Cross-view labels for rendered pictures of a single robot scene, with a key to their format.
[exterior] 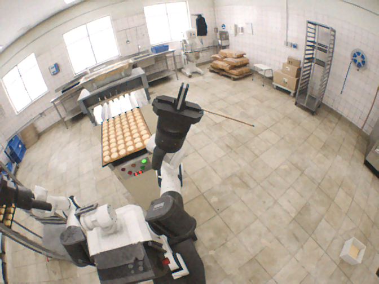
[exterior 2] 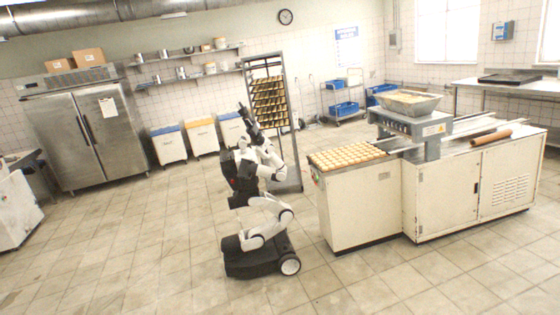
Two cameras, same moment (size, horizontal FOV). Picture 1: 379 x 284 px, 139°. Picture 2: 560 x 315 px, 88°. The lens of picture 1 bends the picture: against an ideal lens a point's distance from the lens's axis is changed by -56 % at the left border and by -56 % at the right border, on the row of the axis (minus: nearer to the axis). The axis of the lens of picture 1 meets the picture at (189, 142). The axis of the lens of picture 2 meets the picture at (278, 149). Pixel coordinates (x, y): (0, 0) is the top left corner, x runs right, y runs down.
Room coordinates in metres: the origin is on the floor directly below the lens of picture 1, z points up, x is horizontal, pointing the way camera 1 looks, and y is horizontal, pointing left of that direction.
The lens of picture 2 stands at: (0.83, -1.87, 1.91)
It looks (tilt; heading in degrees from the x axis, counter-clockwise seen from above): 20 degrees down; 100
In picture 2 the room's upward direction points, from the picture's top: 10 degrees counter-clockwise
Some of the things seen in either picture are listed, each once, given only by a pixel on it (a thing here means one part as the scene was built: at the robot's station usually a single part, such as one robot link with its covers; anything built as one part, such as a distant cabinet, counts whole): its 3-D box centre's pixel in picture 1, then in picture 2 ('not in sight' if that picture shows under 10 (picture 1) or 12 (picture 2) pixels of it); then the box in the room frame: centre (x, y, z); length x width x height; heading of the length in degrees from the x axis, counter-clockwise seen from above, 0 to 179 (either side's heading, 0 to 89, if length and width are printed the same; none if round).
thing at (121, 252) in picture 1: (130, 249); (240, 168); (0.10, 0.30, 0.98); 0.34 x 0.30 x 0.36; 109
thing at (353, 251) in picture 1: (352, 252); not in sight; (-0.50, -1.56, 0.08); 0.30 x 0.22 x 0.16; 34
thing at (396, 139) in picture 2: (107, 106); (406, 137); (1.59, 0.88, 0.87); 2.01 x 0.03 x 0.07; 20
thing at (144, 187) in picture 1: (139, 162); (357, 199); (1.06, 0.53, 0.45); 0.70 x 0.34 x 0.90; 20
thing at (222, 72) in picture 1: (230, 71); not in sight; (4.36, -1.50, 0.06); 1.20 x 0.80 x 0.11; 27
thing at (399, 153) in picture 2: (129, 97); (427, 145); (1.69, 0.61, 0.87); 2.01 x 0.03 x 0.07; 20
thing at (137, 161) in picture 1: (135, 167); (316, 177); (0.72, 0.41, 0.77); 0.24 x 0.04 x 0.14; 110
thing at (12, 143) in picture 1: (12, 145); (380, 90); (2.22, 5.03, 0.50); 0.60 x 0.40 x 0.20; 27
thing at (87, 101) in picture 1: (114, 95); (405, 129); (1.54, 0.71, 1.01); 0.72 x 0.33 x 0.34; 110
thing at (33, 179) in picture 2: not in sight; (34, 180); (-4.39, 2.28, 0.33); 0.54 x 0.53 x 0.66; 24
